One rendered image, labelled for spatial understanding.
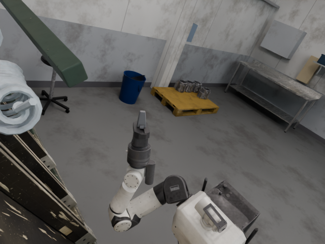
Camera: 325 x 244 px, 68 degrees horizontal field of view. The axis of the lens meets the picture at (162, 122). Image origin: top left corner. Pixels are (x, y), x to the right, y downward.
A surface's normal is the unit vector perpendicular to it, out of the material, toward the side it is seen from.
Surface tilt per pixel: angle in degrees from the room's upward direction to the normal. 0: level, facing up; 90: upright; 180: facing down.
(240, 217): 23
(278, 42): 90
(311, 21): 90
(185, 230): 68
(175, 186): 54
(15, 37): 90
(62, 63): 32
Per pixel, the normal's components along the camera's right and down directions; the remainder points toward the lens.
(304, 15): -0.71, 0.11
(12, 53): 0.62, 0.57
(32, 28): -0.09, -0.64
